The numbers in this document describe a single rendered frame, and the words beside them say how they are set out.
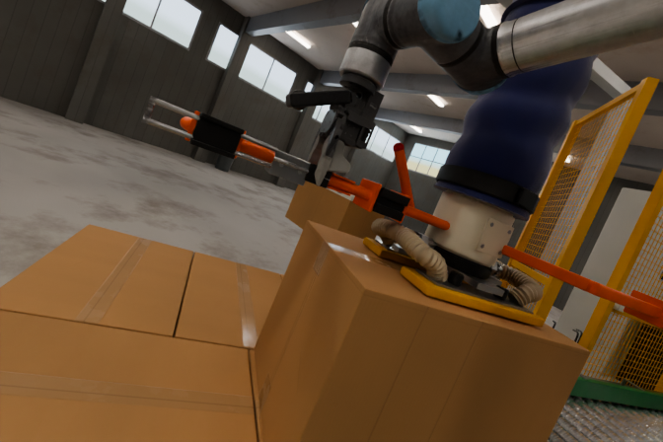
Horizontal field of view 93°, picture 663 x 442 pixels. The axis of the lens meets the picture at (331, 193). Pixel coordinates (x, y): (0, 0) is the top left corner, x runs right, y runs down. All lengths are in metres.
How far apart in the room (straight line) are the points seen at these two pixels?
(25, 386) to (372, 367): 0.60
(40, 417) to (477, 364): 0.75
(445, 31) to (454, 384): 0.61
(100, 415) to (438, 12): 0.86
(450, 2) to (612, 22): 0.20
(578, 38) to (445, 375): 0.58
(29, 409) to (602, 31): 1.02
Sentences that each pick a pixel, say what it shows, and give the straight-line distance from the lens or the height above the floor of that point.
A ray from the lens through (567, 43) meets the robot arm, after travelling 0.59.
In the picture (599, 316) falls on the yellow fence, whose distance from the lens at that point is 2.40.
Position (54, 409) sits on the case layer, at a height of 0.54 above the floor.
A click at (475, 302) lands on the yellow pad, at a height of 0.96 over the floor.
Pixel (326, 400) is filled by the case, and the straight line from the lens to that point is 0.60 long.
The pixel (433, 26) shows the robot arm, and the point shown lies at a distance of 0.54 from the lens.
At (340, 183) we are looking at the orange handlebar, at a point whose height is 1.08.
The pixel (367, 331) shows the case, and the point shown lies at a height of 0.88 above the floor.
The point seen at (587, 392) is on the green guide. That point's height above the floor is 0.59.
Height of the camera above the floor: 1.09
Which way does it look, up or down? 4 degrees down
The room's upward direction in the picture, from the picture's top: 23 degrees clockwise
